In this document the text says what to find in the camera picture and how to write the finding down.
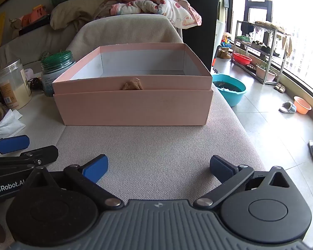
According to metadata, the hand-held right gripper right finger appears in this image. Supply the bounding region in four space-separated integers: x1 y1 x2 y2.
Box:
193 155 299 209

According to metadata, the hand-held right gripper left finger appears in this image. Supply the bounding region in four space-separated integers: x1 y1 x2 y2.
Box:
18 154 124 210

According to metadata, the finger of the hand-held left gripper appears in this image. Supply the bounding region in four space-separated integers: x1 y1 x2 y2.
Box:
0 135 30 154
0 146 59 172

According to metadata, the dark furry keychain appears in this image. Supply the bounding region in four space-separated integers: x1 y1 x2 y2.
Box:
26 77 43 90

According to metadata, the pink cardboard box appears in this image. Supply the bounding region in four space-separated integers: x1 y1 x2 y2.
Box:
52 44 214 126

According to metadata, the white crumpled tissue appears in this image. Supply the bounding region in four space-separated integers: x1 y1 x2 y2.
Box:
0 109 26 138

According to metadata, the clear jar of white powder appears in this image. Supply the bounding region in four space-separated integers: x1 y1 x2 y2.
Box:
0 59 33 110

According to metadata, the grey sofa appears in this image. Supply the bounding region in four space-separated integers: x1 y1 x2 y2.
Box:
0 14 268 209

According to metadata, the teal plastic basin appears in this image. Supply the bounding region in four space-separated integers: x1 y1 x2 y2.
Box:
212 74 247 107

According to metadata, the green lid jar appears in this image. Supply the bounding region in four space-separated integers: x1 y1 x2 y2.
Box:
40 51 77 97

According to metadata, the grey slipper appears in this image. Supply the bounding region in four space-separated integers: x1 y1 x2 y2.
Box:
279 101 297 114

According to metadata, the brown knotted box tab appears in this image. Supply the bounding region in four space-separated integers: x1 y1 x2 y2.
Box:
119 77 143 91

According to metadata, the orange plastic basin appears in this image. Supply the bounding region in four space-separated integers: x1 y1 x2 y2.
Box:
293 96 312 115

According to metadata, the pink flower pot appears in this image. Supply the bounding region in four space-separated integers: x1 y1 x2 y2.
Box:
256 64 277 82

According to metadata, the red plastic basin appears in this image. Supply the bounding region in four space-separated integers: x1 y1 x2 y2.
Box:
233 53 252 65

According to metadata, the dark flat board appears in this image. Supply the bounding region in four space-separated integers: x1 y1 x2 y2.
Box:
19 14 51 36

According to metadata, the beige plush toy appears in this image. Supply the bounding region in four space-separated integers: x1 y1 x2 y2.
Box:
9 18 23 31

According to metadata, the metal shoe rack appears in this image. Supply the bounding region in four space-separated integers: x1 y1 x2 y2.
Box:
231 20 288 85

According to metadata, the colourful plastic toy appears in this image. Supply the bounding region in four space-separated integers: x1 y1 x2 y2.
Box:
220 32 232 49

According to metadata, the orange plastic toy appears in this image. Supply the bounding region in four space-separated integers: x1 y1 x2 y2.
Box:
22 5 46 28

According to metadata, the beige sofa cover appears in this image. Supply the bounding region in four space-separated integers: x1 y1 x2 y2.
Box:
66 14 184 60

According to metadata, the cream blanket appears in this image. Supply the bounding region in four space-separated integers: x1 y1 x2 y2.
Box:
50 0 105 30

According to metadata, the floral pink quilt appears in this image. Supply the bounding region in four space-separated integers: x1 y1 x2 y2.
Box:
94 0 202 29

